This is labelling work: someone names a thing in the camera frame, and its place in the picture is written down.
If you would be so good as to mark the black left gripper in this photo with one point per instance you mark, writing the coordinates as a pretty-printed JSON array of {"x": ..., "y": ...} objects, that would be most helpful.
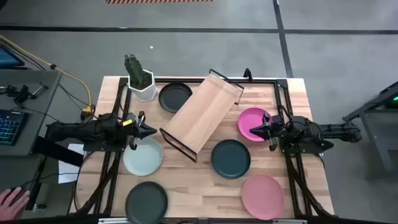
[{"x": 134, "y": 127}]

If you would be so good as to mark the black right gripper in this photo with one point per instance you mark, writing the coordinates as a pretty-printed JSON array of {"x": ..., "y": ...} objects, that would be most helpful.
[{"x": 273, "y": 129}]

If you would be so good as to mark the magenta plate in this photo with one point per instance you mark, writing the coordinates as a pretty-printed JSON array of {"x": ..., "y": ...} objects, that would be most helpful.
[{"x": 248, "y": 121}]

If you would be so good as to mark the dark teal plate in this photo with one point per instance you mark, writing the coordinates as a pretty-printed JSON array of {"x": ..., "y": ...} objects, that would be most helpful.
[{"x": 230, "y": 158}]

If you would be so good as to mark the salmon pink plate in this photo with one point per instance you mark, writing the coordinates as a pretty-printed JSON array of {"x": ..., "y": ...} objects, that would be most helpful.
[{"x": 262, "y": 196}]

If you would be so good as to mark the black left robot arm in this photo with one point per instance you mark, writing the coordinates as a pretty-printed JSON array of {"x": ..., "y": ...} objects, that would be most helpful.
[{"x": 77, "y": 130}]

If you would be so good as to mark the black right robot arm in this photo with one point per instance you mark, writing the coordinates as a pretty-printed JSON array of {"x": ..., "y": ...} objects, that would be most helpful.
[{"x": 335, "y": 130}]

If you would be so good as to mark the light mint plate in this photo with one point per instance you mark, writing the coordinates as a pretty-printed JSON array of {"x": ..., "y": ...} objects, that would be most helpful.
[{"x": 143, "y": 158}]

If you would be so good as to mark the white hexagonal plant pot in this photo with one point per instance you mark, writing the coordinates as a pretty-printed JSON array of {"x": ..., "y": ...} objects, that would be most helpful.
[{"x": 146, "y": 93}]

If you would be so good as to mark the black plate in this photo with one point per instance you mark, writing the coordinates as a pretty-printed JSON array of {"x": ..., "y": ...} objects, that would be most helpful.
[{"x": 174, "y": 97}]

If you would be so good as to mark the black clamp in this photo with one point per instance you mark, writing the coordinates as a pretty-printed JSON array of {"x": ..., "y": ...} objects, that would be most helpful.
[{"x": 247, "y": 74}]

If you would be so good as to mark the green cactus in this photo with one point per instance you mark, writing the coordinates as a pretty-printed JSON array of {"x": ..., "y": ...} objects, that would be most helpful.
[{"x": 135, "y": 70}]

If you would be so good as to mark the dark green plate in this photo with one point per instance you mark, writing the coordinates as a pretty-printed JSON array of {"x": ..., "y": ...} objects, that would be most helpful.
[{"x": 146, "y": 203}]

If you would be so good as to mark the black flat panel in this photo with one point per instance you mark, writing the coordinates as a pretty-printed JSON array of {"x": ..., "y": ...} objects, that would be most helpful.
[{"x": 59, "y": 152}]

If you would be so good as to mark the white paper sheet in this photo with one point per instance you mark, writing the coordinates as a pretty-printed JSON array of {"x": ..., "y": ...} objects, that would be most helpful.
[{"x": 66, "y": 174}]

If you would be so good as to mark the grey metal stand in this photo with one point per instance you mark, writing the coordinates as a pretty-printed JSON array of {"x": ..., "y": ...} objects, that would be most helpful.
[{"x": 373, "y": 124}]

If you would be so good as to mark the grey desk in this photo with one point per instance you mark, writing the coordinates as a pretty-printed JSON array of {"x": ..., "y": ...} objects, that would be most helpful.
[{"x": 37, "y": 102}]

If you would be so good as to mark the black tool on desk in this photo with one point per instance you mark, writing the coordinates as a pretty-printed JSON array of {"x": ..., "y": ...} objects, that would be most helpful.
[{"x": 21, "y": 93}]

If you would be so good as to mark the backlit keyboard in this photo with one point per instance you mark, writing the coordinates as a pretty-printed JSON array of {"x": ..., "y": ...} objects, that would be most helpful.
[{"x": 11, "y": 127}]

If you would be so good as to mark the black device green light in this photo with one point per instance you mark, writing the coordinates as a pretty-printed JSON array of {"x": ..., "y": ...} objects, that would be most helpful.
[{"x": 393, "y": 101}]

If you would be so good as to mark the person's hand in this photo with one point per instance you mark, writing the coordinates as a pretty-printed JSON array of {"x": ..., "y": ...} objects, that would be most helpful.
[{"x": 12, "y": 205}]

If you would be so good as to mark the computer monitor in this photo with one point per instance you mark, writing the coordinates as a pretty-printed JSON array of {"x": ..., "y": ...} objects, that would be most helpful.
[{"x": 7, "y": 59}]

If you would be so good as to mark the black aluminium table frame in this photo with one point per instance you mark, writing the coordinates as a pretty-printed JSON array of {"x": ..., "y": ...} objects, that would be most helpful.
[{"x": 264, "y": 81}]

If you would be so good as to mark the wooden shelf black metal frame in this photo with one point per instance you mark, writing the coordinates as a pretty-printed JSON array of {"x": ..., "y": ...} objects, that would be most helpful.
[{"x": 202, "y": 115}]

